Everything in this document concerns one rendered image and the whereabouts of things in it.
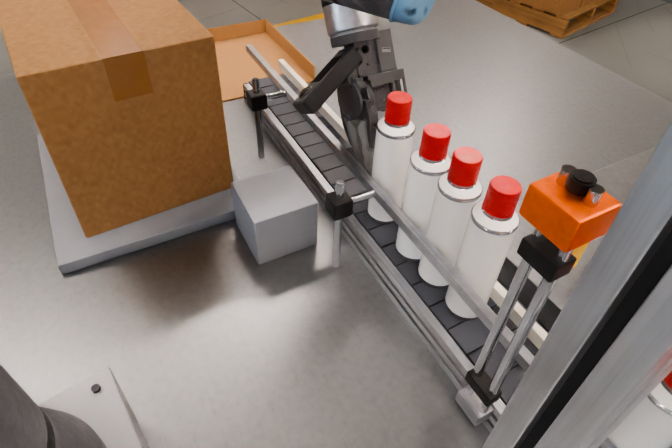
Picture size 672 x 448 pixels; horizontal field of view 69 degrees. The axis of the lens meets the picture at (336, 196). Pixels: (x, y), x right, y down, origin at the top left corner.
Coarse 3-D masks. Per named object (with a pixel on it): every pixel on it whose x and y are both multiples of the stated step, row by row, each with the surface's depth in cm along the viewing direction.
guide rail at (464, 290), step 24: (288, 96) 87; (312, 120) 80; (336, 144) 76; (360, 168) 71; (384, 192) 68; (432, 264) 60; (456, 288) 57; (480, 312) 54; (504, 336) 51; (528, 360) 49
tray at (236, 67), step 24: (240, 24) 131; (264, 24) 134; (216, 48) 127; (240, 48) 127; (264, 48) 128; (288, 48) 125; (240, 72) 118; (264, 72) 118; (312, 72) 116; (240, 96) 110
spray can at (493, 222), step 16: (496, 176) 51; (496, 192) 50; (512, 192) 50; (480, 208) 53; (496, 208) 51; (512, 208) 51; (480, 224) 52; (496, 224) 52; (512, 224) 52; (464, 240) 56; (480, 240) 53; (496, 240) 52; (512, 240) 54; (464, 256) 56; (480, 256) 54; (496, 256) 54; (464, 272) 57; (480, 272) 56; (496, 272) 57; (448, 288) 63; (480, 288) 58; (448, 304) 63; (464, 304) 60
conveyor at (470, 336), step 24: (288, 120) 95; (312, 144) 89; (336, 168) 84; (360, 192) 80; (360, 216) 76; (384, 240) 72; (408, 264) 69; (432, 288) 66; (432, 312) 63; (456, 336) 60; (480, 336) 61; (504, 384) 56
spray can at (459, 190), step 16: (464, 160) 53; (480, 160) 53; (448, 176) 56; (464, 176) 54; (448, 192) 56; (464, 192) 55; (480, 192) 56; (432, 208) 60; (448, 208) 57; (464, 208) 56; (432, 224) 60; (448, 224) 58; (464, 224) 58; (432, 240) 61; (448, 240) 60; (448, 256) 62; (432, 272) 64
